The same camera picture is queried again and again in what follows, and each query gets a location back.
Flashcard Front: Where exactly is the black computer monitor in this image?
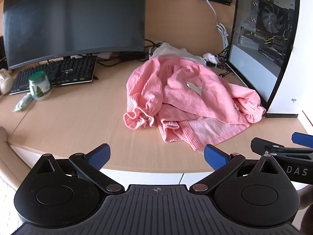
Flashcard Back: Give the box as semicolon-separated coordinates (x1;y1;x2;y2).
3;0;147;70

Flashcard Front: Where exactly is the white power cable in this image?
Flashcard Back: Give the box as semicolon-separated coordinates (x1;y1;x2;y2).
201;0;229;48

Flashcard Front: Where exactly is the white computer case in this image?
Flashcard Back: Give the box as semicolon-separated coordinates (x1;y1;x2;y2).
227;0;313;118

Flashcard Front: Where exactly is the black cable bundle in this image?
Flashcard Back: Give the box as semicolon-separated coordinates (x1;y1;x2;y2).
96;39;162;66
215;49;235;77

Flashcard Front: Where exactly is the glass jar with green lid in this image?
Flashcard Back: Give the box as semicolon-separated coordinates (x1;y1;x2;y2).
29;71;52;101

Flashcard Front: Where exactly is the white cloth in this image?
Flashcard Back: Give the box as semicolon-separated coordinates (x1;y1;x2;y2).
152;42;207;66

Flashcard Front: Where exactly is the pale green wipes packet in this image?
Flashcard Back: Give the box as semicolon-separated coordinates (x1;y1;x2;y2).
13;93;33;112

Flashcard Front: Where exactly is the beige crumpled cloth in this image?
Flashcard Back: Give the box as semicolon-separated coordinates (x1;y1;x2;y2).
0;69;14;96

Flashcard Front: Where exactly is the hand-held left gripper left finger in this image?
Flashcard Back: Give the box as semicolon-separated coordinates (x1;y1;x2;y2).
37;143;125;196

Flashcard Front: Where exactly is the pink ribbed garment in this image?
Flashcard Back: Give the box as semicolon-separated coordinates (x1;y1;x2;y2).
123;56;266;151

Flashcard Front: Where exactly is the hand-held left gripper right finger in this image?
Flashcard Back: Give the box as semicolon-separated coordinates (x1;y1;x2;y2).
190;144;282;194

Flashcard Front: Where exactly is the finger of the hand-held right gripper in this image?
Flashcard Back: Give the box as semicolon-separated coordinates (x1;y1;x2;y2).
292;132;313;149
251;137;313;156

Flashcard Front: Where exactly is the crumpled white tissue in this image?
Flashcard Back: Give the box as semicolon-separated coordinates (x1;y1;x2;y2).
202;52;219;63

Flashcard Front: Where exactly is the black keyboard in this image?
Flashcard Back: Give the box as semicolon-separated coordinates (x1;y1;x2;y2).
9;55;98;95

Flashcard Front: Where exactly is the white paper sheet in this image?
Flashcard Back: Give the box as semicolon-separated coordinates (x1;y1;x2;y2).
298;110;313;136

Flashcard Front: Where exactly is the person's right hand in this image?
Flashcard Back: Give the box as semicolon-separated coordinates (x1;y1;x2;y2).
299;183;313;211

